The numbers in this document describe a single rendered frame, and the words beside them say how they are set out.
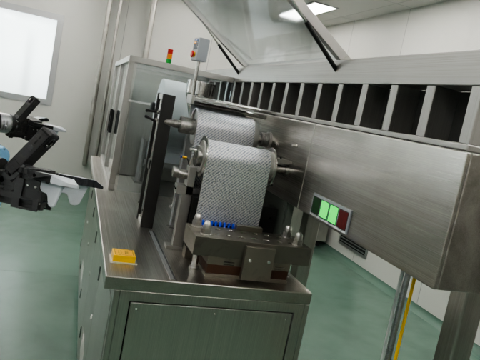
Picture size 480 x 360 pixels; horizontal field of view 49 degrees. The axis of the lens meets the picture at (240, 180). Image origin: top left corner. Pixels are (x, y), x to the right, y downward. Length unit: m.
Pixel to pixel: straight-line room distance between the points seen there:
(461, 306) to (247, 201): 0.82
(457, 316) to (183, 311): 0.77
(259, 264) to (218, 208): 0.27
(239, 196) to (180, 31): 5.72
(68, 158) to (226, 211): 5.64
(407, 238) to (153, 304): 0.77
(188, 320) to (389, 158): 0.77
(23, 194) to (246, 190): 0.95
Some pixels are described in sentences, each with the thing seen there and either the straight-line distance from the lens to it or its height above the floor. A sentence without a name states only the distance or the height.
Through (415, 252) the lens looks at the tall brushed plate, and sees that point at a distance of 1.26.
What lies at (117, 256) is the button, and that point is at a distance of 1.68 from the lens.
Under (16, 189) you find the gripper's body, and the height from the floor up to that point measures 1.20.
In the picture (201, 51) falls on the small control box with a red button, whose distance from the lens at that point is 2.36.
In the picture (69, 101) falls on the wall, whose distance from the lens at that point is 7.30.
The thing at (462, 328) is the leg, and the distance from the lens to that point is 1.40.
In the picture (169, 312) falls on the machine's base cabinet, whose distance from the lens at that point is 1.64.
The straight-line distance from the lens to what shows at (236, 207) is 1.85.
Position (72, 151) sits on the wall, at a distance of 7.35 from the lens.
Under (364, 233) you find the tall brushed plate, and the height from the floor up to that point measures 1.18.
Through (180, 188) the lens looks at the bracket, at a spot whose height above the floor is 1.12.
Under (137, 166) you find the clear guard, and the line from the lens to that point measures 2.81.
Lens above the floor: 1.43
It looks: 7 degrees down
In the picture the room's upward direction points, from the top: 11 degrees clockwise
